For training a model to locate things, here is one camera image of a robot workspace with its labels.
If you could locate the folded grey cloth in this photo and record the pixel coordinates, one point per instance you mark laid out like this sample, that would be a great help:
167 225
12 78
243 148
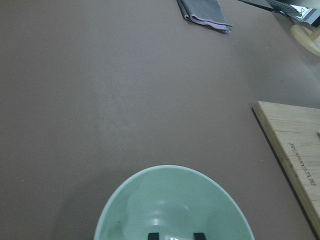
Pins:
207 13

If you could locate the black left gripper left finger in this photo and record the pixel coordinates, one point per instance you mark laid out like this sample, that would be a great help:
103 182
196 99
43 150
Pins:
153 236

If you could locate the green ceramic bowl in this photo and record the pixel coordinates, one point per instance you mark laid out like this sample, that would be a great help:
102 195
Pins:
174 201

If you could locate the wooden mug tree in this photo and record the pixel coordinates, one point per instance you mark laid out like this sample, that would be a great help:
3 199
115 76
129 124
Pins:
310 40

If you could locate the bamboo cutting board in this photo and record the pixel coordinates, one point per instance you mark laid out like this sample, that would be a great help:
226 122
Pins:
294 134

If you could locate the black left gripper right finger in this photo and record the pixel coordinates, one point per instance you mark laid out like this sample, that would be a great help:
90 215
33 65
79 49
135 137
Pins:
199 236

